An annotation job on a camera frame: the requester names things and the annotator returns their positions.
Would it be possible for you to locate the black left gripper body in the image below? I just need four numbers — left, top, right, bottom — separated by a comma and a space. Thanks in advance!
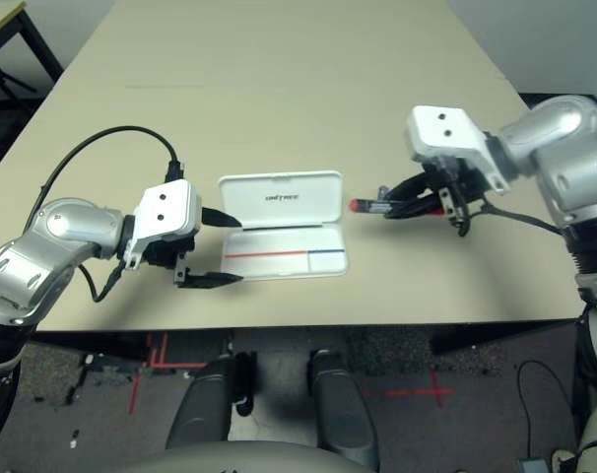
144, 235, 198, 286

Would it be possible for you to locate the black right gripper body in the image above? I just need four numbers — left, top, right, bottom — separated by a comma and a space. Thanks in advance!
423, 156, 483, 237

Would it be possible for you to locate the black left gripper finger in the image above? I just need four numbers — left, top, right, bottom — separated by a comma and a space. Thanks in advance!
177, 272, 244, 291
201, 206, 244, 230

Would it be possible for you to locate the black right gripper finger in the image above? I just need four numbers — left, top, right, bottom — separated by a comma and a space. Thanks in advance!
383, 203, 448, 221
387, 170, 438, 203

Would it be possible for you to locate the white Unitree pencil case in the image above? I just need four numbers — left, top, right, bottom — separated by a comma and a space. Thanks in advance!
217, 170, 350, 281

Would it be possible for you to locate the black marker with red cap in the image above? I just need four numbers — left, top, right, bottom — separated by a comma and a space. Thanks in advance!
348, 196, 447, 218

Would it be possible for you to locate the grey robot left leg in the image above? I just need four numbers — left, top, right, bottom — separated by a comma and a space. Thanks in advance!
166, 352, 255, 449

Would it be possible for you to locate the grey robot leg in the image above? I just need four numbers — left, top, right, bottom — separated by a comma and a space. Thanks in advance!
166, 352, 255, 449
307, 348, 381, 469

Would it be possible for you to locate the grey robot right leg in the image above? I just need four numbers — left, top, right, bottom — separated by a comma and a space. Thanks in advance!
307, 348, 381, 469

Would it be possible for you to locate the grey robot torso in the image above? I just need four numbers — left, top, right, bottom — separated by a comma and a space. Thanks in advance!
143, 440, 378, 473

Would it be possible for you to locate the black tripod stand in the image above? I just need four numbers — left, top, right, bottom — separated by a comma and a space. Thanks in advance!
0, 61, 38, 100

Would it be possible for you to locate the white and black sneaker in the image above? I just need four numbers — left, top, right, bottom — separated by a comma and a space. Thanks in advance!
552, 446, 583, 473

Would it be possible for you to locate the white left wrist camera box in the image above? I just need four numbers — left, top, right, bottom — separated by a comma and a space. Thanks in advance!
123, 179, 203, 272

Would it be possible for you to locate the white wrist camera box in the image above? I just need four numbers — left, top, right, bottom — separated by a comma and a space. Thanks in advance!
123, 179, 203, 272
404, 104, 511, 196

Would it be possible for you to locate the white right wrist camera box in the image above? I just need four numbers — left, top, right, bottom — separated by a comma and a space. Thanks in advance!
404, 104, 511, 196

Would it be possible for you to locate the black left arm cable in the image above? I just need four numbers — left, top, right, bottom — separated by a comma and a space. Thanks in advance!
39, 126, 186, 304

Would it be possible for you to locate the thin black floor cable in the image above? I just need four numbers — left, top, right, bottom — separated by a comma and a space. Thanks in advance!
517, 359, 578, 462

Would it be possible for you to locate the side table with black frame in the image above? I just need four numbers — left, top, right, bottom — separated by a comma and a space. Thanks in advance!
0, 0, 66, 85

